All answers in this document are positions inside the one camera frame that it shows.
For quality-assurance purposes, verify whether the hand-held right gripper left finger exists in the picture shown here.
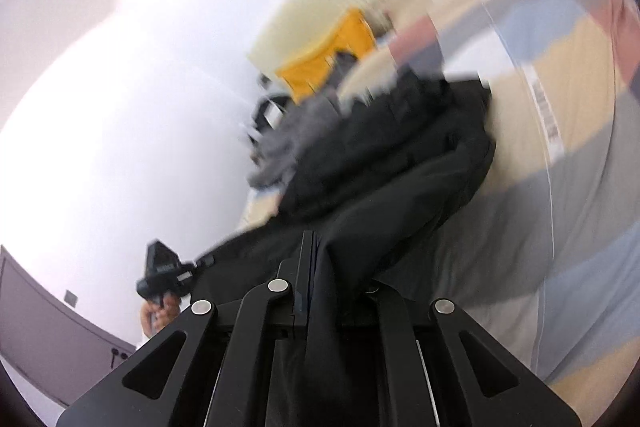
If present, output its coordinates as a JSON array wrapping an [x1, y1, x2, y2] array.
[[56, 231, 319, 427]]

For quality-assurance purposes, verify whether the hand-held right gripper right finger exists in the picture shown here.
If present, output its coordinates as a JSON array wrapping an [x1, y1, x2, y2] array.
[[370, 287, 583, 427]]

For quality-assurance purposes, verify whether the black puffer jacket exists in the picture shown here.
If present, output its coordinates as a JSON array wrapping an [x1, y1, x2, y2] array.
[[192, 72, 497, 427]]

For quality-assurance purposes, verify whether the person's left hand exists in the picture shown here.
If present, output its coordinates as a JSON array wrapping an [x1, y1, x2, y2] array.
[[140, 294, 182, 339]]

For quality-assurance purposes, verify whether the grey door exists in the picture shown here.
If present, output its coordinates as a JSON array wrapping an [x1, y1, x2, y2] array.
[[0, 244, 138, 409]]

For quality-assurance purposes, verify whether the grey fleece garment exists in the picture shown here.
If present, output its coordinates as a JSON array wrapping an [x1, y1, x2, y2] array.
[[247, 94, 346, 188]]

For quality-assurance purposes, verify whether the black bag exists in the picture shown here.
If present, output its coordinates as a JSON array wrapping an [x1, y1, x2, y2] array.
[[252, 94, 296, 134]]

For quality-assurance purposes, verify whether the patchwork quilt bed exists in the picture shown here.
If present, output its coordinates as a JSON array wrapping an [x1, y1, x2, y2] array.
[[240, 0, 640, 427]]

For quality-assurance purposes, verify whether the yellow pillow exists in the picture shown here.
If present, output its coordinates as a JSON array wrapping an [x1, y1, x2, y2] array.
[[277, 8, 377, 104]]

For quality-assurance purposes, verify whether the dark grey sock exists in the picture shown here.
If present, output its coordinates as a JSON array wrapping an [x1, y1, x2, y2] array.
[[331, 49, 357, 74]]

